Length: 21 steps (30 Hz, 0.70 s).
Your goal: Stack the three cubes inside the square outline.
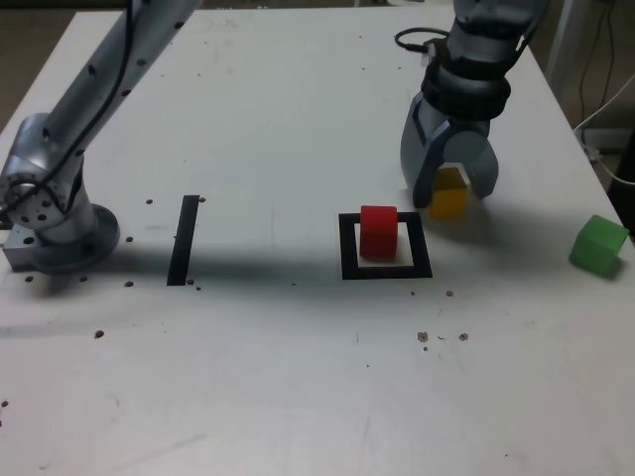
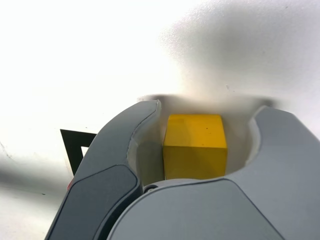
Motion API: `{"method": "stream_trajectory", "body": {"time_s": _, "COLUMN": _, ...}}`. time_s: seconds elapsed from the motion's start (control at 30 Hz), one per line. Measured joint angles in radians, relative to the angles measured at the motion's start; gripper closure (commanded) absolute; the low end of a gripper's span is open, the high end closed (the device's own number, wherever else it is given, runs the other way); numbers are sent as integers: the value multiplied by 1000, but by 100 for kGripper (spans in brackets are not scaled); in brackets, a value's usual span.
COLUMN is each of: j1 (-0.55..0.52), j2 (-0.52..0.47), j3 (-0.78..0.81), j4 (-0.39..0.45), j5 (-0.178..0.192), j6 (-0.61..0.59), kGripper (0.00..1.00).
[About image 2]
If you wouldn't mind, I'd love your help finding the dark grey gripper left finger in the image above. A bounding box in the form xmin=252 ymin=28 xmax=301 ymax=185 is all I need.
xmin=46 ymin=99 xmax=167 ymax=240

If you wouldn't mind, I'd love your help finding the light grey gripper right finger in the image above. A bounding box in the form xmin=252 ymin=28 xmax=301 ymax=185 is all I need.
xmin=107 ymin=104 xmax=320 ymax=240

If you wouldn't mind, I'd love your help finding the yellow cube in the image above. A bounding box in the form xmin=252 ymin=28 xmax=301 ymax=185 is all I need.
xmin=162 ymin=114 xmax=228 ymax=181

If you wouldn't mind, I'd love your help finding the black tape square outline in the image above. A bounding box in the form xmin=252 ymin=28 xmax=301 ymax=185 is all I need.
xmin=59 ymin=128 xmax=98 ymax=177

